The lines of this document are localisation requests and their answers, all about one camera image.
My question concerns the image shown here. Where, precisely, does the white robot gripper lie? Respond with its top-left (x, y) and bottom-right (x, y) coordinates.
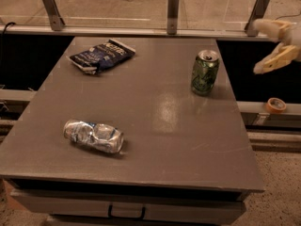
top-left (252, 19), bottom-right (301, 74)

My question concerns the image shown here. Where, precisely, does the green soda can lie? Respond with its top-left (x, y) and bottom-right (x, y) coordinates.
top-left (191, 50), bottom-right (220, 96)

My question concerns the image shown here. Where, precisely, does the crushed silver blue can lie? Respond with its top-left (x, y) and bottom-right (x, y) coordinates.
top-left (63, 120), bottom-right (123, 154)

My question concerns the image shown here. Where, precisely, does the orange tape roll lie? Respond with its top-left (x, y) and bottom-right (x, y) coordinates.
top-left (266, 98), bottom-right (287, 113)

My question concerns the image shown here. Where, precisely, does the dark blue chip bag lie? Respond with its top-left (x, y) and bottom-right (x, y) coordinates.
top-left (68, 39), bottom-right (135, 74)

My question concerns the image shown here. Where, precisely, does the grey table drawer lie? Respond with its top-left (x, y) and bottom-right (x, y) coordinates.
top-left (10, 189), bottom-right (246, 226)

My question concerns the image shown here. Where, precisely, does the right metal railing bracket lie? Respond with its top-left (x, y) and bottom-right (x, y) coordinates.
top-left (245, 0), bottom-right (270, 37)

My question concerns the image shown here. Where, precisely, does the metal railing bracket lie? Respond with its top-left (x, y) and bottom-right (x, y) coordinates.
top-left (166, 0), bottom-right (180, 35)
top-left (245, 0), bottom-right (270, 37)
top-left (42, 0), bottom-right (65, 31)

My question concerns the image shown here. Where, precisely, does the middle metal railing bracket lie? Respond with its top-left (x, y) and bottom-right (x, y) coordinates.
top-left (166, 0), bottom-right (180, 35)

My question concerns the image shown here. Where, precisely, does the left metal railing bracket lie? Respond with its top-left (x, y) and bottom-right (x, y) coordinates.
top-left (42, 0), bottom-right (65, 31)

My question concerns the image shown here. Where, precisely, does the black drawer handle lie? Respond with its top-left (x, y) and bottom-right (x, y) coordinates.
top-left (107, 204), bottom-right (146, 220)

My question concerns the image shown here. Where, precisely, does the black cable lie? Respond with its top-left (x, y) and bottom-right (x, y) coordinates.
top-left (0, 21), bottom-right (17, 71)

